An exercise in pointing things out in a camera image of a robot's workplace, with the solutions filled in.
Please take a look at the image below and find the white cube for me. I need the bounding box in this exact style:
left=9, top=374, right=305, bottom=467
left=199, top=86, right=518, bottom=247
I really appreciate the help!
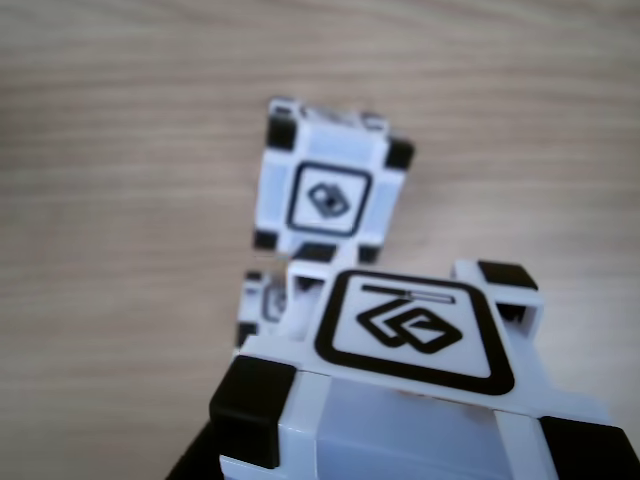
left=251, top=95, right=416, bottom=265
left=208, top=258, right=640, bottom=480
left=233, top=269, right=294, bottom=354

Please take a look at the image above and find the white cube, looped symbol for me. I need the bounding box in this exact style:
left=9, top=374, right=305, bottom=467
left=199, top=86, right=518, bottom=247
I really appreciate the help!
left=233, top=269, right=294, bottom=354

